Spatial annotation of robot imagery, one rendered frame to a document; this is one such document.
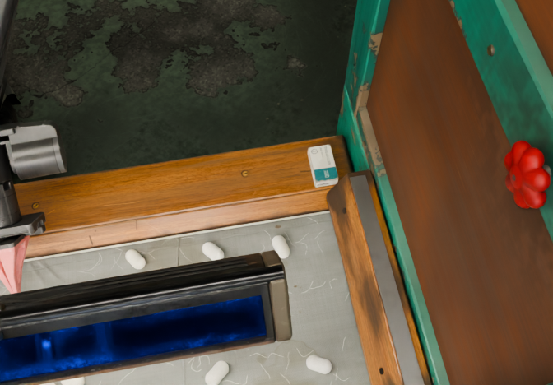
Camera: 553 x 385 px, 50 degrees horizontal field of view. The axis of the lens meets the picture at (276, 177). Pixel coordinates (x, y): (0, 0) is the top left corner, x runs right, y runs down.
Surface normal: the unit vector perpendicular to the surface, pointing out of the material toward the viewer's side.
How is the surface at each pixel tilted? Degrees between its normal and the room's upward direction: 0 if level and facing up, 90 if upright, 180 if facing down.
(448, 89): 90
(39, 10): 0
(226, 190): 0
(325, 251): 0
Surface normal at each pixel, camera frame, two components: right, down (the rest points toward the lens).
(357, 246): -0.91, -0.04
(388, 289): 0.00, -0.47
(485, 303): -0.98, 0.15
